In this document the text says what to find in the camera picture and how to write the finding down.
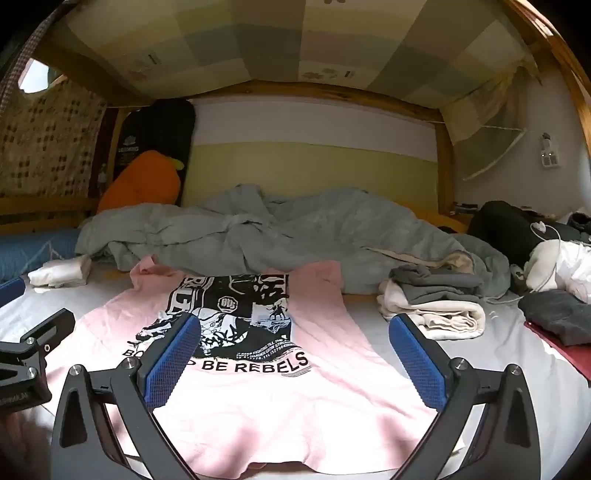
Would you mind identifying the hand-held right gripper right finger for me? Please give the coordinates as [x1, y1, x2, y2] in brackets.
[389, 313, 542, 480]

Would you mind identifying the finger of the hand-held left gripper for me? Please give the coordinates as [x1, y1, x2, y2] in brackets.
[0, 308, 76, 370]
[0, 276, 27, 309]

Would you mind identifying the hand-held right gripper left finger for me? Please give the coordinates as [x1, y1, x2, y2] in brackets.
[50, 313, 202, 480]

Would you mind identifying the pink printed t-shirt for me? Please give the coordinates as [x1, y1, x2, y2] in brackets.
[44, 256, 467, 476]

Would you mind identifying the black clothes pile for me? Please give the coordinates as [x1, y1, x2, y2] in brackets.
[466, 200, 591, 294]

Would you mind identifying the blue pillow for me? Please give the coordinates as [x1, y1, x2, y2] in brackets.
[0, 226, 86, 282]

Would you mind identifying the white folded garment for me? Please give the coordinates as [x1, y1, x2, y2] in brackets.
[376, 279, 486, 341]

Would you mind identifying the small white folded cloth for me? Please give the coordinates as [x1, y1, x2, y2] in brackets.
[28, 255, 93, 289]

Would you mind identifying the grey bed sheet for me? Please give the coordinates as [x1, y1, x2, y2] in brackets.
[0, 265, 591, 480]

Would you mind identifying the dark grey folded garment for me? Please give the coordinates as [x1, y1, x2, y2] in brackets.
[517, 290, 591, 347]

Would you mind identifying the red cloth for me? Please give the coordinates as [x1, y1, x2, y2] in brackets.
[524, 320, 591, 381]

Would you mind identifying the patterned beige curtain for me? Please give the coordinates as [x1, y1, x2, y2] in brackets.
[0, 78, 109, 199]

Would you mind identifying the orange carrot plush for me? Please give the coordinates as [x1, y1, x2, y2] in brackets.
[97, 150, 185, 214]

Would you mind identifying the white crumpled garment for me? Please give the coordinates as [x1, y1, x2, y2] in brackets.
[524, 240, 591, 298]

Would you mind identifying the grey-blue blanket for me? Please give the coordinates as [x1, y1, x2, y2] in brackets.
[76, 184, 513, 296]

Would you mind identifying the black printed box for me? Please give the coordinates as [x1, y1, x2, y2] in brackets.
[108, 98, 197, 208]

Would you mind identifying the white sheer curtain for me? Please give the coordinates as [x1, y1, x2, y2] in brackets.
[457, 60, 541, 181]

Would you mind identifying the pastel checkered overhead cloth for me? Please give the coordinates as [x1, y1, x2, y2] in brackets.
[46, 0, 541, 144]

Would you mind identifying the white charging cable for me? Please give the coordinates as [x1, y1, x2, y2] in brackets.
[485, 222, 564, 303]

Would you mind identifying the white wall socket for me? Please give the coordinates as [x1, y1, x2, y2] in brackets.
[538, 133, 561, 167]

